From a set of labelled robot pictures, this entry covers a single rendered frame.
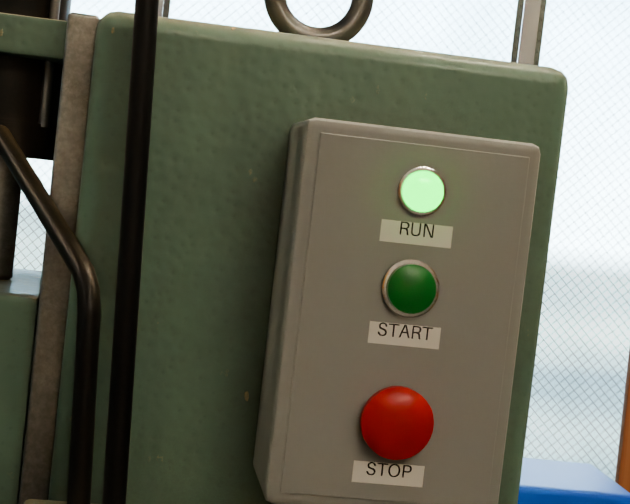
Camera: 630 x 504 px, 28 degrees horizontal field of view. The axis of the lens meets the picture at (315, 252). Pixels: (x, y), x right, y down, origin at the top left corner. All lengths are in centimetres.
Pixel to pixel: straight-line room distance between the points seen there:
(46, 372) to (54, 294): 4
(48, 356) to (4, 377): 2
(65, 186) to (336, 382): 17
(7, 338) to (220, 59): 17
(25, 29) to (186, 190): 13
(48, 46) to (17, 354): 15
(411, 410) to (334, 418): 3
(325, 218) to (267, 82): 9
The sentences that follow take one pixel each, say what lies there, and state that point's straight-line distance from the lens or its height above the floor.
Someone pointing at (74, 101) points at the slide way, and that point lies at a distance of 60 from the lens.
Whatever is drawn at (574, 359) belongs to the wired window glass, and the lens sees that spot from 217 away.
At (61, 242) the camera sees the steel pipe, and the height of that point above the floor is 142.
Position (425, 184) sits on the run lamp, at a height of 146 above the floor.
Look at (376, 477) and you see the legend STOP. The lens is 53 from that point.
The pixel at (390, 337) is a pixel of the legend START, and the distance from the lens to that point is 52.
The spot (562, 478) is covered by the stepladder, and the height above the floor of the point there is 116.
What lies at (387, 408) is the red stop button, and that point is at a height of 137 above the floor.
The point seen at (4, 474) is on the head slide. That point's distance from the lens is 63.
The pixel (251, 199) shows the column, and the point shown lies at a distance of 57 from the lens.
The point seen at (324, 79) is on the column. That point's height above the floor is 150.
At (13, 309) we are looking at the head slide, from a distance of 61.
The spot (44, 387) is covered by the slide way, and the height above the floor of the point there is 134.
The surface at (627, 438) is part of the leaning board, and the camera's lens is 200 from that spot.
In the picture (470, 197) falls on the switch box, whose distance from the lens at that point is 52.
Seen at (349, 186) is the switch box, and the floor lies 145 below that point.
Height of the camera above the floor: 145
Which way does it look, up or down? 3 degrees down
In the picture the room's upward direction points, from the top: 6 degrees clockwise
